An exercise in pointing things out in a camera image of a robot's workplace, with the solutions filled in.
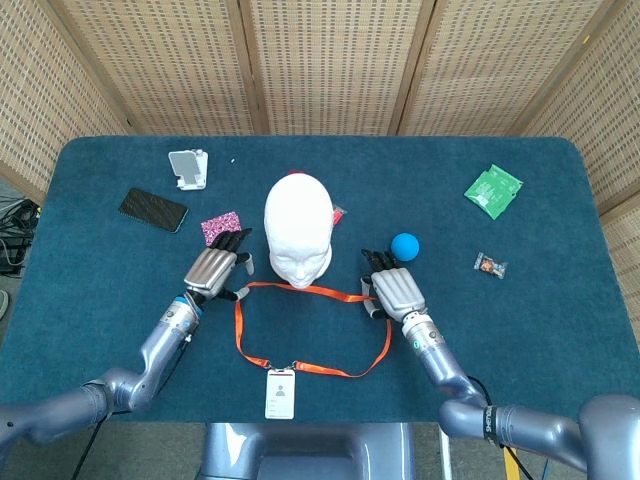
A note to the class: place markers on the grey-blue robot torso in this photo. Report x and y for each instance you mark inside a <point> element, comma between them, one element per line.
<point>300,450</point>

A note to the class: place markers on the woven wicker screen panel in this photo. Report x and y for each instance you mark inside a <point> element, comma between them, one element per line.
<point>175,65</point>
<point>40,100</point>
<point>600,100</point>
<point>330,65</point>
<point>480,65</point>

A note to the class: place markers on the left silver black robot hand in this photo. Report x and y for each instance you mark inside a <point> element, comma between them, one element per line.
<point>210,270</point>

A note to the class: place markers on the blue ball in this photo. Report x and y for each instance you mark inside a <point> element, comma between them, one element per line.
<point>406,248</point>

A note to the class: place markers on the pink patterned card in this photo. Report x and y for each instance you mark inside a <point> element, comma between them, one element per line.
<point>217,224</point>

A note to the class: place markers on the white ID card holder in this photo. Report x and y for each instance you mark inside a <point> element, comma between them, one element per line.
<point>280,395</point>

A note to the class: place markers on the black smartphone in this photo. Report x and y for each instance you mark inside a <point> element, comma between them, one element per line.
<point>152,210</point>

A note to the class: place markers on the white phone stand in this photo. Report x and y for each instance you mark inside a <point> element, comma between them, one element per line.
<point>186,167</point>

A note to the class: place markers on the white foam mannequin head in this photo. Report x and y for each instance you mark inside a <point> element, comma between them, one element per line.
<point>297,220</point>

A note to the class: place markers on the blue table cloth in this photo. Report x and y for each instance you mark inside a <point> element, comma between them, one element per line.
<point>100,300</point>

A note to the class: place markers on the green foil packet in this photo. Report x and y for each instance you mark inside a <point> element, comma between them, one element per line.
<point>492,192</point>

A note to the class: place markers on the small red packet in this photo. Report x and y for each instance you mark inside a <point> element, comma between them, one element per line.
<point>339,215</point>

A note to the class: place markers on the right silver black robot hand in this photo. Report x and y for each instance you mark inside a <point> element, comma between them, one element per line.
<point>397,290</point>

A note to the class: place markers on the small clear snack packet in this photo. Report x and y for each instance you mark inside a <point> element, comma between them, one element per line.
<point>490,266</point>

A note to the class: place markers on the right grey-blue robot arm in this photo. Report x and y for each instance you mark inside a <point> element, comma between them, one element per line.
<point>440,360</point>

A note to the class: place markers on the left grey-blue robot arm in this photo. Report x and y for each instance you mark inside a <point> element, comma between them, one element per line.
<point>160,340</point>

